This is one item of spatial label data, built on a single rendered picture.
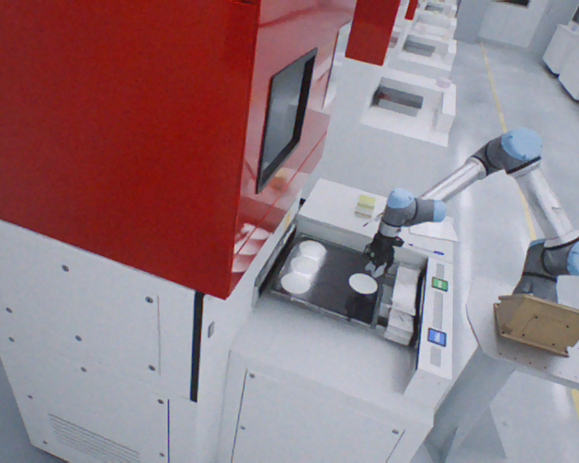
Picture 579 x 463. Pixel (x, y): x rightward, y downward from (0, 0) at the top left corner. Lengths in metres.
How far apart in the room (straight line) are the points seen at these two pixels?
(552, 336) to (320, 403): 0.85
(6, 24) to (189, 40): 0.35
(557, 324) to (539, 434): 1.09
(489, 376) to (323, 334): 0.77
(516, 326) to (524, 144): 0.63
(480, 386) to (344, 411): 0.77
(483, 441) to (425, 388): 1.10
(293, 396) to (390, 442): 0.32
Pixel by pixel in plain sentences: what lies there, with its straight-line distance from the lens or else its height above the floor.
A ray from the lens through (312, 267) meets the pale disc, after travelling 1.58.
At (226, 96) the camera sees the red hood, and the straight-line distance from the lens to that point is 0.71.
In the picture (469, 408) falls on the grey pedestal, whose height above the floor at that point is 0.35.
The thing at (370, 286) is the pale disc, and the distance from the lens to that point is 1.58.
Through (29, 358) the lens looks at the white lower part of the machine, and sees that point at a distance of 1.60.
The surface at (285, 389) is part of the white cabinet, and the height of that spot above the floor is 0.74.
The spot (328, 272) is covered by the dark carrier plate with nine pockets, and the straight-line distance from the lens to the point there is 1.58.
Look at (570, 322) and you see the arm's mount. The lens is 1.76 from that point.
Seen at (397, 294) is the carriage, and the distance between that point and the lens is 1.62.
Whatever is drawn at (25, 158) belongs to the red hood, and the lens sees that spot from 1.05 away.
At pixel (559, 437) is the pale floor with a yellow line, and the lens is 2.81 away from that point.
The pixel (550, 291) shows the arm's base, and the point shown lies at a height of 1.00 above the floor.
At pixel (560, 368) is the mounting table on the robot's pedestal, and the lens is 1.80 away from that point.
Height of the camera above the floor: 1.90
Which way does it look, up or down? 35 degrees down
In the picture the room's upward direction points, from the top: 11 degrees clockwise
